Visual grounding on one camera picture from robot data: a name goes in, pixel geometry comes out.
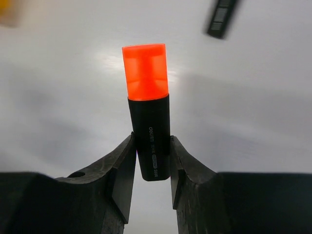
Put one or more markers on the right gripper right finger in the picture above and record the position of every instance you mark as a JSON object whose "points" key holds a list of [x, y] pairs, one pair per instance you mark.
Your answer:
{"points": [[208, 202]]}

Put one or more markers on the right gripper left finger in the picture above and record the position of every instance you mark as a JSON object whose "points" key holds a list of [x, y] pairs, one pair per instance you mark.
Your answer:
{"points": [[92, 200]]}

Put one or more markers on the orange highlighter marker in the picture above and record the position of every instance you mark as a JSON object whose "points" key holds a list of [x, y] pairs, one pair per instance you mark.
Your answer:
{"points": [[145, 69]]}

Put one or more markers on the blue highlighter marker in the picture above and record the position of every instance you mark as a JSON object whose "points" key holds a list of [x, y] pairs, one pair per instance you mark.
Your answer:
{"points": [[221, 17]]}

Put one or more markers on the yellow four-compartment plastic bin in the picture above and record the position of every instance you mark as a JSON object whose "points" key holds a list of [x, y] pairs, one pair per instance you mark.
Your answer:
{"points": [[9, 12]]}

